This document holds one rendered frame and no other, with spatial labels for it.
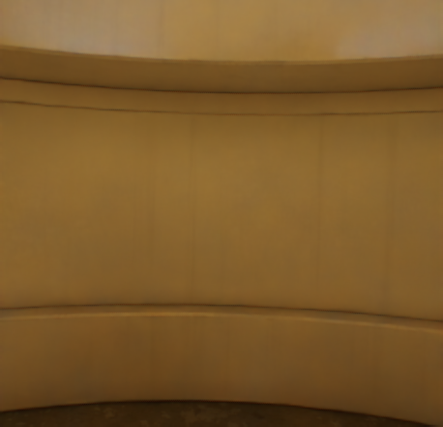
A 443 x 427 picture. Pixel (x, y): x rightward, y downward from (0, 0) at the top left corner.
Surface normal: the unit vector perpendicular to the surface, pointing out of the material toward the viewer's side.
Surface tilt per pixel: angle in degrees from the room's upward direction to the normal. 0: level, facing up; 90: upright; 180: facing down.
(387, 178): 90
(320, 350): 90
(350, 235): 90
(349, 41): 90
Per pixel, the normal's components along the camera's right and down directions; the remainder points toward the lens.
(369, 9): -0.21, 0.00
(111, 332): 0.15, 0.01
